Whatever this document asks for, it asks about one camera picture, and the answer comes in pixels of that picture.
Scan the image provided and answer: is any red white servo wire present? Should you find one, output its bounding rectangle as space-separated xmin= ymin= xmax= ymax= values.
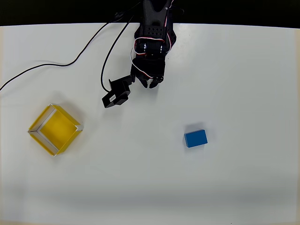
xmin=133 ymin=0 xmax=176 ymax=57
xmin=130 ymin=46 xmax=156 ymax=80

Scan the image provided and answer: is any long black cable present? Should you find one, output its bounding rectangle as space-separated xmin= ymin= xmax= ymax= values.
xmin=0 ymin=11 xmax=128 ymax=92

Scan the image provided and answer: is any blue rectangular block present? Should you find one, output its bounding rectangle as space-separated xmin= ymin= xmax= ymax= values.
xmin=183 ymin=129 xmax=209 ymax=149

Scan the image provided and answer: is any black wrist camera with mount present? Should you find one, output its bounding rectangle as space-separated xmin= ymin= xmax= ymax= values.
xmin=101 ymin=74 xmax=136 ymax=109

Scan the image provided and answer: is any yellow open box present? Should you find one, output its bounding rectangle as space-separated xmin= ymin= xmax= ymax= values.
xmin=27 ymin=103 xmax=84 ymax=157

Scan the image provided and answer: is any black camera cable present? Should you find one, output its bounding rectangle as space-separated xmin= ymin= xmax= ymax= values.
xmin=100 ymin=14 xmax=136 ymax=93

